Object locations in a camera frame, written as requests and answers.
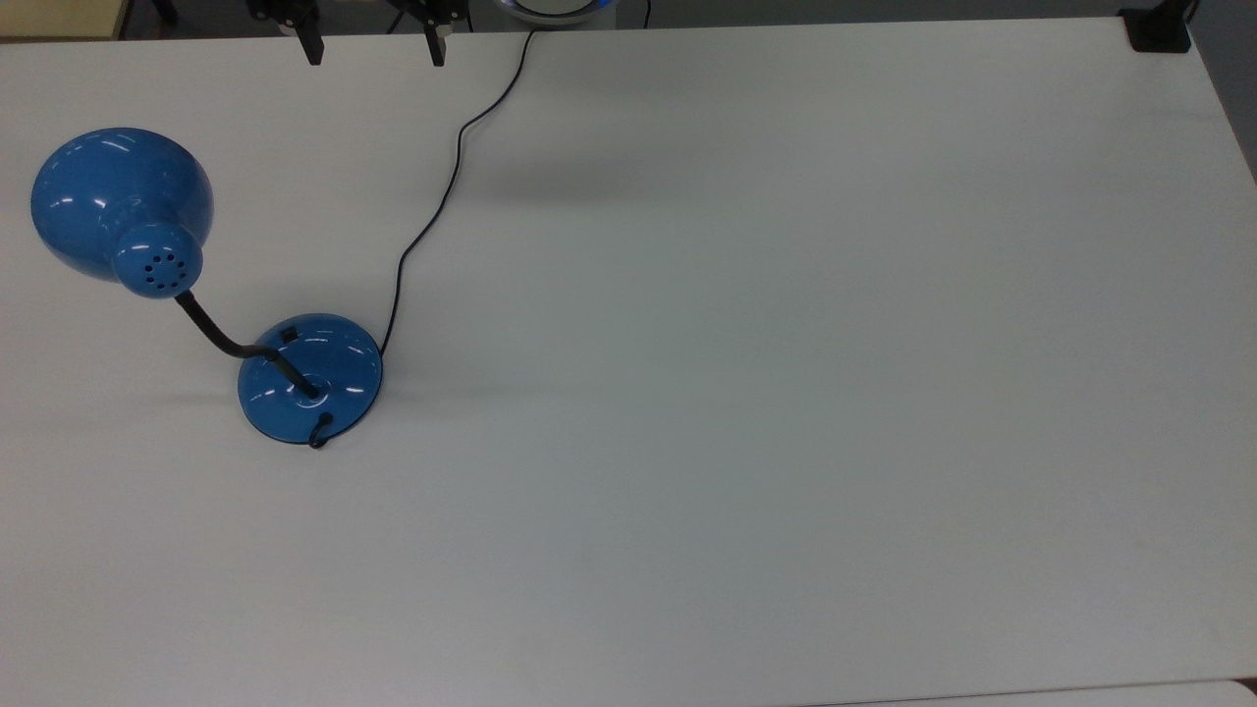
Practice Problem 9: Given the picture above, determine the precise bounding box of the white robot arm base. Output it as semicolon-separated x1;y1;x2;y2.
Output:
496;0;616;27

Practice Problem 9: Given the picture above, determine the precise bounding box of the black lamp power cable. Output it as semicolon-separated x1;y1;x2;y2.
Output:
379;27;537;358

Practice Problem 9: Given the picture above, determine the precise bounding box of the blue desk lamp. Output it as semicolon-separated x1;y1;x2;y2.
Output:
29;126;385;451

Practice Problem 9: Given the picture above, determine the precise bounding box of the black table clamp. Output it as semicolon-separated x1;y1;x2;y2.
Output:
1119;0;1203;54

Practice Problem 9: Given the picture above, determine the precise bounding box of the beige wooden board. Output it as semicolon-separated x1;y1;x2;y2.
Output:
0;0;133;41

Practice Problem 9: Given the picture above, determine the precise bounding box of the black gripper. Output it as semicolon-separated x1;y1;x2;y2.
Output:
246;0;471;69

